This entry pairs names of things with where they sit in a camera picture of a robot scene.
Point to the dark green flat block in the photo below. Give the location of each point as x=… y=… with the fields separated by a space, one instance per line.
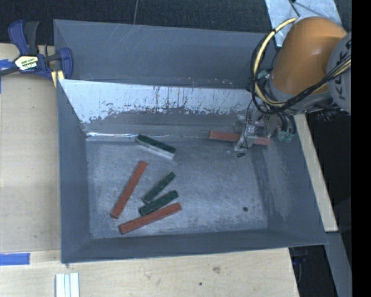
x=159 y=187
x=158 y=203
x=156 y=145

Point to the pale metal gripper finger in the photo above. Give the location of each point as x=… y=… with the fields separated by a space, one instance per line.
x=243 y=145
x=241 y=127

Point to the red-brown flat block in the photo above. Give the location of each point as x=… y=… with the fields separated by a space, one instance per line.
x=222 y=135
x=129 y=189
x=150 y=218

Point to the grey metal bin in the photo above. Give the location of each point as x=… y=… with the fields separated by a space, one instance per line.
x=185 y=181

